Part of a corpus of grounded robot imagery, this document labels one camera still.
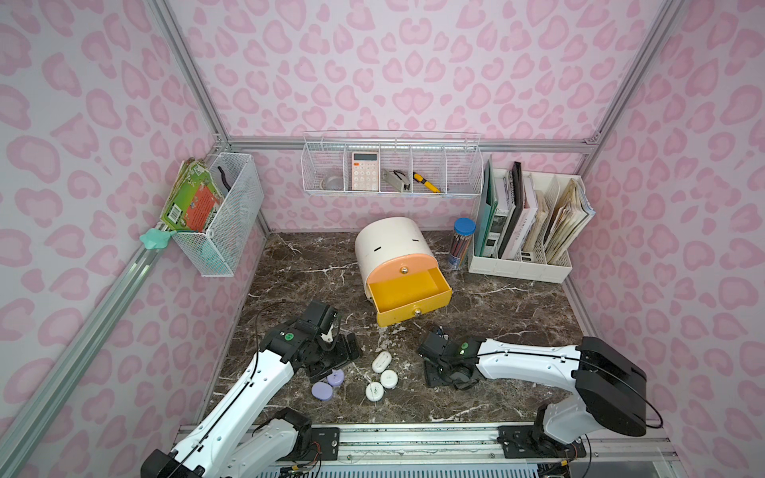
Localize white earphone case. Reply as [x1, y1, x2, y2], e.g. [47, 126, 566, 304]
[380, 370, 398, 390]
[365, 382, 384, 402]

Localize yellow drawer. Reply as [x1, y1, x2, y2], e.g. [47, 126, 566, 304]
[370, 268, 452, 328]

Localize white round drawer cabinet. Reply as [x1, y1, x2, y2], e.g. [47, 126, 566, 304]
[355, 217, 435, 299]

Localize orange top drawer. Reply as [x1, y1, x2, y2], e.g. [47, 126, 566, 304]
[359, 253, 438, 285]

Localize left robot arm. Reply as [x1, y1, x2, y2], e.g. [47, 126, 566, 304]
[141, 301, 362, 477]

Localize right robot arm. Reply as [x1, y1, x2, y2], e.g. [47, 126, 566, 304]
[418, 331, 657, 448]

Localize blue lid pencil jar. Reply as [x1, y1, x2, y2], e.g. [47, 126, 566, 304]
[447, 217, 476, 270]

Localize white file organizer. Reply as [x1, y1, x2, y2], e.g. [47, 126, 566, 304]
[467, 172, 584, 284]

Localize pink white book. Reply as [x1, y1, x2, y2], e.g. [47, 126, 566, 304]
[502, 173, 538, 260]

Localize white mesh side basket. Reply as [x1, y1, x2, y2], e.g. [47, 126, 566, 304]
[173, 153, 264, 278]

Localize green folder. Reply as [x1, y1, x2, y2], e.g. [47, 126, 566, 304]
[474, 159, 497, 257]

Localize tape roll in shelf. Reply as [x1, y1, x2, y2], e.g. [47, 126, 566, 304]
[320, 174, 345, 191]

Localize grey stapler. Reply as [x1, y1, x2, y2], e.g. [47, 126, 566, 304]
[382, 169, 412, 193]

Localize pink calculator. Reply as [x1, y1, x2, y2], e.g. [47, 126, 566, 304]
[351, 151, 381, 192]

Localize yellow utility knife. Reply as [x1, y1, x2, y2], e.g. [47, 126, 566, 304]
[412, 171, 441, 193]

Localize black book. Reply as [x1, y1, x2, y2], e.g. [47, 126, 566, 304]
[498, 161, 524, 259]

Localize beige paper stack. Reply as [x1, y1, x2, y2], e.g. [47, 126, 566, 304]
[543, 177, 596, 264]

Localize green red booklet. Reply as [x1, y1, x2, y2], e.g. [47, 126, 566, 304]
[161, 159, 224, 233]

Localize aluminium front rail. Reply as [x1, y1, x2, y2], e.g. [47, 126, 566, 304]
[160, 422, 683, 478]

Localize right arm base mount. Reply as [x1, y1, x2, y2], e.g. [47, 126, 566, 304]
[497, 425, 589, 461]

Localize white wire wall shelf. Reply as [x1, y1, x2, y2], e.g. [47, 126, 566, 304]
[301, 131, 484, 197]

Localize mint green wall hook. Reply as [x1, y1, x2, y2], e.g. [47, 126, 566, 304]
[139, 228, 175, 250]

